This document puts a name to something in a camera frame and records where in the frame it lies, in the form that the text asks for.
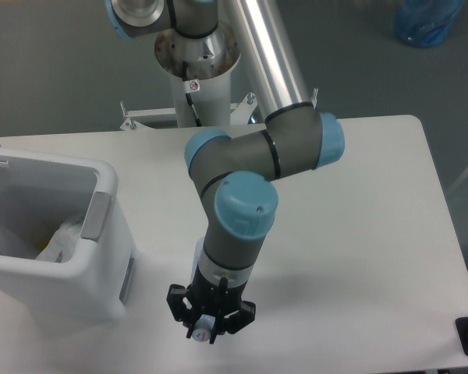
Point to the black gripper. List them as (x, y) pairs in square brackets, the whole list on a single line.
[(222, 299)]

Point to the clear plastic water bottle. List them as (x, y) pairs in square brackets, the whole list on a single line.
[(203, 328)]

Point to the white paper carton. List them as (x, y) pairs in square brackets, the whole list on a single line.
[(62, 244)]

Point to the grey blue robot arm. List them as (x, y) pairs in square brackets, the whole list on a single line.
[(232, 176)]

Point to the yellow white trash in bin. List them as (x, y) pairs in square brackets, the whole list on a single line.
[(41, 243)]

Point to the white trash can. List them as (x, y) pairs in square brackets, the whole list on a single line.
[(38, 192)]

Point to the blue plastic bag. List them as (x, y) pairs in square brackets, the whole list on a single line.
[(425, 24)]

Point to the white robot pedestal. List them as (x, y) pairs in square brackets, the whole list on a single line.
[(199, 72)]

